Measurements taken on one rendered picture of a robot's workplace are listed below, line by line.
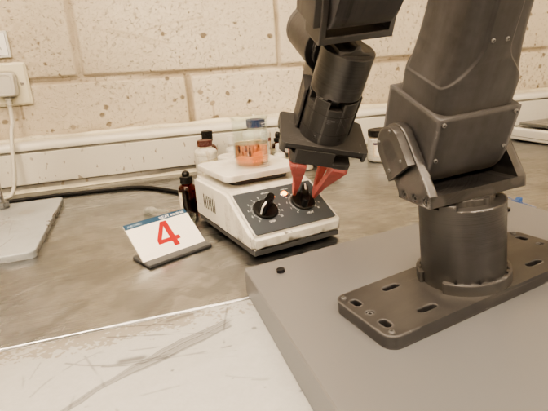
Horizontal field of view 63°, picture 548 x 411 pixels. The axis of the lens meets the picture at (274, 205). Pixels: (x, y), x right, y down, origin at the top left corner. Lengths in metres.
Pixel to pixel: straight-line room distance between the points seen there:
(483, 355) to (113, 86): 0.93
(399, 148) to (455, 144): 0.04
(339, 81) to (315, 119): 0.05
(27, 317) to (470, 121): 0.43
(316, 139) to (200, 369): 0.28
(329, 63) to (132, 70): 0.67
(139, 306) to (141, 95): 0.68
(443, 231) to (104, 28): 0.88
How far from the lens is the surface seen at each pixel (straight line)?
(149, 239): 0.59
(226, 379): 0.36
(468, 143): 0.34
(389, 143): 0.34
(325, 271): 0.43
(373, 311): 0.34
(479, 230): 0.34
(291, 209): 0.58
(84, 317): 0.48
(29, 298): 0.56
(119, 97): 1.08
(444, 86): 0.32
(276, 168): 0.61
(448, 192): 0.34
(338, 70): 0.47
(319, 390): 0.30
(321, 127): 0.50
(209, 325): 0.42
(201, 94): 1.09
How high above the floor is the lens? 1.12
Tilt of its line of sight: 17 degrees down
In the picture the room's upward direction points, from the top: 4 degrees counter-clockwise
